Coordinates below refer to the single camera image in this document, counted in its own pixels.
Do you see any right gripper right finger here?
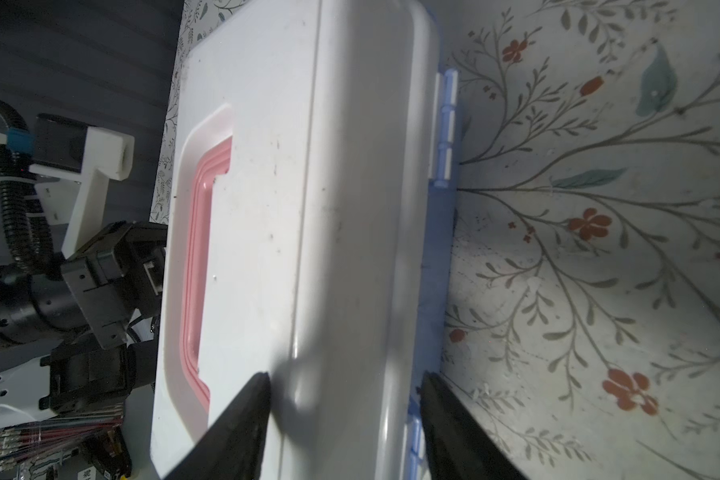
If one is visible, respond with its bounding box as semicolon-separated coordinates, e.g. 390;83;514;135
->
420;372;525;480

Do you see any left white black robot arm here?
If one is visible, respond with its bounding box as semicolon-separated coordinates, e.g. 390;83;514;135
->
0;101;167;479

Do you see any white blue tool box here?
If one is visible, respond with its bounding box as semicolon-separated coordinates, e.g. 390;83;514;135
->
150;1;456;479

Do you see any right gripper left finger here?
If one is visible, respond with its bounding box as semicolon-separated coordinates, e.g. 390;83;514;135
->
167;372;272;480

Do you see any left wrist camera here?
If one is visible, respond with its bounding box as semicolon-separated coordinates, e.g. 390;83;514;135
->
0;114;135;259

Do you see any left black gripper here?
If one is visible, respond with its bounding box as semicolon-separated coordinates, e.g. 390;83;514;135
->
60;221;167;350

